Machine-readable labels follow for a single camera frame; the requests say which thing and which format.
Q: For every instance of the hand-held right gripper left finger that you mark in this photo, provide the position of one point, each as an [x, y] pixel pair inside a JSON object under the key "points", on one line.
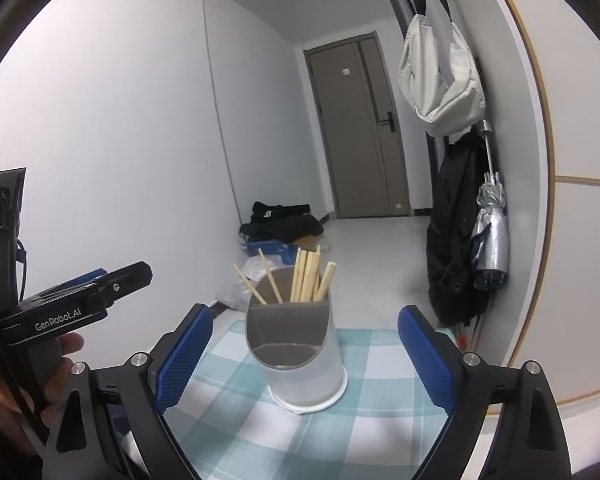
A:
{"points": [[185, 355]]}

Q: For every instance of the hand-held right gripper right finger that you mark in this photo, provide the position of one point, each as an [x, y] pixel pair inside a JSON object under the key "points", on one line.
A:
{"points": [[425, 355]]}

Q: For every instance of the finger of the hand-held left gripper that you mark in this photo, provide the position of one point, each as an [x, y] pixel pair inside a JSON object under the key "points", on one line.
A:
{"points": [[90, 276], [127, 280]]}

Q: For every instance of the grey and white utensil holder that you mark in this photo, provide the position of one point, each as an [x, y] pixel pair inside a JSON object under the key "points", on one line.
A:
{"points": [[300, 370]]}

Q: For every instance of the bunch of wooden chopsticks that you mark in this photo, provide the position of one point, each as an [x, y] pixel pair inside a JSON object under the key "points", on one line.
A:
{"points": [[305, 280]]}

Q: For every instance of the person's left hand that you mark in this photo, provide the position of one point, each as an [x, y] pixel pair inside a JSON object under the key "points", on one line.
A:
{"points": [[70, 347]]}

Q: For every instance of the white plastic bag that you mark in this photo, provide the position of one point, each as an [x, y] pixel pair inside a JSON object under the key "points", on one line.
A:
{"points": [[232, 295]]}

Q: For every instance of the teal plaid tablecloth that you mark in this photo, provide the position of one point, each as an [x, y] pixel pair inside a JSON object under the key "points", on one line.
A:
{"points": [[260, 440]]}

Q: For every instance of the black hanging coat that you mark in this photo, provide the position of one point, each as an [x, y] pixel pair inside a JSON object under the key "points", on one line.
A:
{"points": [[455, 240]]}

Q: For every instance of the blue cardboard box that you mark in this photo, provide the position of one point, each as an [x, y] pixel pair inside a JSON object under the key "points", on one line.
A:
{"points": [[275, 247]]}

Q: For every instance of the silver folded umbrella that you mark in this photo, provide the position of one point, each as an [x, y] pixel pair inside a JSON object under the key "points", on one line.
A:
{"points": [[492, 230]]}

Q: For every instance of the black clothing pile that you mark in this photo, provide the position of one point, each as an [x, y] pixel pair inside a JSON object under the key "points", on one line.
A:
{"points": [[280, 222]]}

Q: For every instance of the white cabinet with gold trim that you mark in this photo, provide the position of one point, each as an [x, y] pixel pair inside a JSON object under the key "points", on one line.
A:
{"points": [[580, 285]]}

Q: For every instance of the grey-brown door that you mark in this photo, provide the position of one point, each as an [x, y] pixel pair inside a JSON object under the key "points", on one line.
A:
{"points": [[360, 150]]}

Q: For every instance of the white hanging bag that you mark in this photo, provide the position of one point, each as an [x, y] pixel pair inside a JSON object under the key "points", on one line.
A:
{"points": [[440, 90]]}

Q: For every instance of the black door frame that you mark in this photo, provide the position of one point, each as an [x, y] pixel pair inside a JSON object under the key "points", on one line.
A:
{"points": [[436, 160]]}

